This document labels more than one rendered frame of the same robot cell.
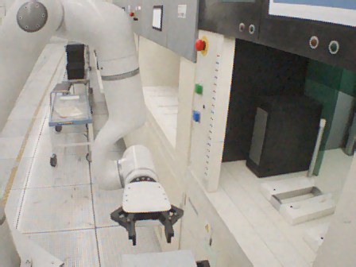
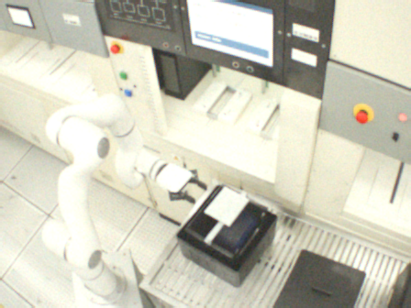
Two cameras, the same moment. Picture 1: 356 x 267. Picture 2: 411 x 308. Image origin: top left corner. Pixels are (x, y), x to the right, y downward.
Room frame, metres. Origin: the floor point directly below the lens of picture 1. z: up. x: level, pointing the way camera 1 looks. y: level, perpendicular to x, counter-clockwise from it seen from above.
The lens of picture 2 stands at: (-0.26, 0.47, 2.28)
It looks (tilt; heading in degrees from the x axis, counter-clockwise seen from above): 51 degrees down; 325
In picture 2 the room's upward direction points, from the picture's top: 8 degrees counter-clockwise
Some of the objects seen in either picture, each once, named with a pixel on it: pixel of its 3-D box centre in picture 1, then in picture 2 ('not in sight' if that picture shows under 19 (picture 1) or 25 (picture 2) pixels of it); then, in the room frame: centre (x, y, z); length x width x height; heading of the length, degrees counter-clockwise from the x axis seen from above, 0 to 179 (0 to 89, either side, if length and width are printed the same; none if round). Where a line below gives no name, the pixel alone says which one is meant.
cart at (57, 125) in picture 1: (72, 125); not in sight; (2.90, 1.19, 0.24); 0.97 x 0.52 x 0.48; 22
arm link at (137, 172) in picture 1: (143, 186); (160, 170); (0.60, 0.08, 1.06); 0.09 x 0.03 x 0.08; 103
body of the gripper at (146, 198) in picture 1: (145, 201); (172, 179); (0.54, 0.07, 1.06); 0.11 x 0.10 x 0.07; 13
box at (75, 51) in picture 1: (75, 52); not in sight; (4.19, 1.63, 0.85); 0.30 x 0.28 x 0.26; 18
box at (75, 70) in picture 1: (75, 69); not in sight; (4.20, 1.63, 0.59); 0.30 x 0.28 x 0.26; 19
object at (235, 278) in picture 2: not in sight; (227, 236); (0.32, 0.02, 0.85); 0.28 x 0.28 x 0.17; 14
